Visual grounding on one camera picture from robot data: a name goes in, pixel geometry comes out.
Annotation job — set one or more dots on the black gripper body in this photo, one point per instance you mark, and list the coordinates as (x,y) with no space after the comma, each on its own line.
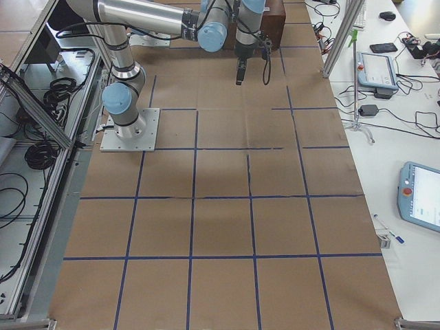
(243,51)

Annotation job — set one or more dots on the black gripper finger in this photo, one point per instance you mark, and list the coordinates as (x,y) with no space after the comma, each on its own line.
(240,71)

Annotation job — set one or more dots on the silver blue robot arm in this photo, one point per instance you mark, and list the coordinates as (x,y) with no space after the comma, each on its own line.
(207,26)

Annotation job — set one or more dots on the dark wooden drawer cabinet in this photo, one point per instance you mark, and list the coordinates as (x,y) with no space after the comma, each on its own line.
(273,22)

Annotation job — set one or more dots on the blue teach pendant tablet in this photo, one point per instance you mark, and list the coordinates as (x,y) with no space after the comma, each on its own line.
(376,70)

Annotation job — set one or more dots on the black power adapter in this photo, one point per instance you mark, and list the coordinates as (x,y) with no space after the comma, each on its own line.
(368,110)

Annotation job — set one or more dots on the black smartphone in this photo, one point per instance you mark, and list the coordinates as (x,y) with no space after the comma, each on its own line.
(383,48)

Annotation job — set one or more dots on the black computer mouse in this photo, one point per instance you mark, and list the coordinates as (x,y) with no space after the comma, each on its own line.
(387,16)

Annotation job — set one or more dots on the blue white pen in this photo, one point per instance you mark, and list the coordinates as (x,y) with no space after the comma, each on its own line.
(397,237)

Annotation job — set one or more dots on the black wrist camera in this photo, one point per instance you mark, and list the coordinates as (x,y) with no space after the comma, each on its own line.
(265,45)

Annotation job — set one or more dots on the aluminium frame post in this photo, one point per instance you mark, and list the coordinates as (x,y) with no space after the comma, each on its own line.
(352,10)

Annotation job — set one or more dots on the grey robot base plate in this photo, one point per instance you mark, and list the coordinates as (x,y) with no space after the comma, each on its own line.
(140,136)

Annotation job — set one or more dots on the green handled reacher pole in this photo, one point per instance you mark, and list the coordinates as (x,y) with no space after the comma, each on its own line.
(355,124)

